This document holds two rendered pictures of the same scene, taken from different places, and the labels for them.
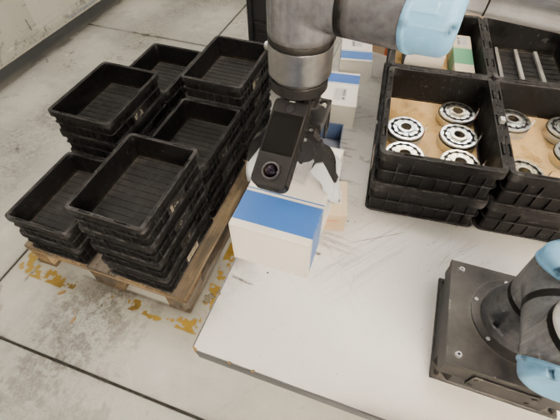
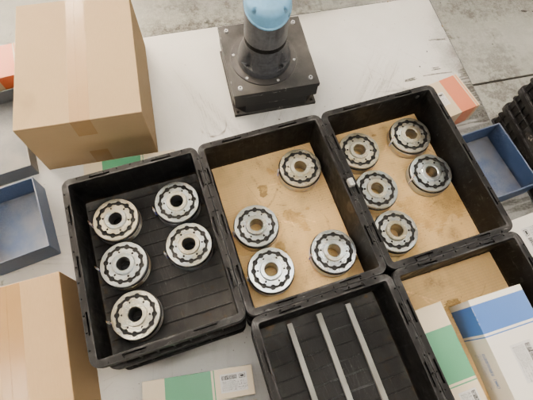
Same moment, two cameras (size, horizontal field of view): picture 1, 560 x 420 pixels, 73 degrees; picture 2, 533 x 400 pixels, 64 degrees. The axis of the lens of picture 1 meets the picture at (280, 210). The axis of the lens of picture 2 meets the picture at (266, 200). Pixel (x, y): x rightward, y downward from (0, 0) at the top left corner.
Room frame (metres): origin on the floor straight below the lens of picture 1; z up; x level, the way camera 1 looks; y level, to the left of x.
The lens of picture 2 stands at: (1.02, -0.97, 1.77)
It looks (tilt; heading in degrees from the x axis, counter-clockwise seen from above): 67 degrees down; 143
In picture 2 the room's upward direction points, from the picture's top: 5 degrees clockwise
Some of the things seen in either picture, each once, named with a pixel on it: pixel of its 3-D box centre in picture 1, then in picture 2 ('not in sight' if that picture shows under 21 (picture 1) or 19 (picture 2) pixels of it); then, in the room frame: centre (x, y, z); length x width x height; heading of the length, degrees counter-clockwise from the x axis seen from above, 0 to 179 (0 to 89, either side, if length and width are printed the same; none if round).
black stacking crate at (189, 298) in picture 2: not in sight; (155, 254); (0.69, -1.02, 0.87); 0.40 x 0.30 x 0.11; 166
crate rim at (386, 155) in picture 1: (440, 115); (410, 170); (0.84, -0.43, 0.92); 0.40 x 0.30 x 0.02; 166
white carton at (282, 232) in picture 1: (290, 202); not in sight; (0.39, -0.02, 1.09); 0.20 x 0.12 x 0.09; 161
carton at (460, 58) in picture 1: (459, 61); (448, 365); (1.21, -0.62, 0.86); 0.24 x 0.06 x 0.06; 166
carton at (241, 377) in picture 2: not in sight; (200, 387); (0.97, -1.07, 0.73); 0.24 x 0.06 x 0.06; 67
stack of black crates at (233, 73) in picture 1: (232, 99); not in sight; (1.68, 0.25, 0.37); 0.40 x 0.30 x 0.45; 161
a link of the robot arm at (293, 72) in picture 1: (297, 57); not in sight; (0.41, -0.02, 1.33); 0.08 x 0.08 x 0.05
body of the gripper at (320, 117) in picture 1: (298, 112); not in sight; (0.42, -0.03, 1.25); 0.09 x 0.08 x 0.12; 161
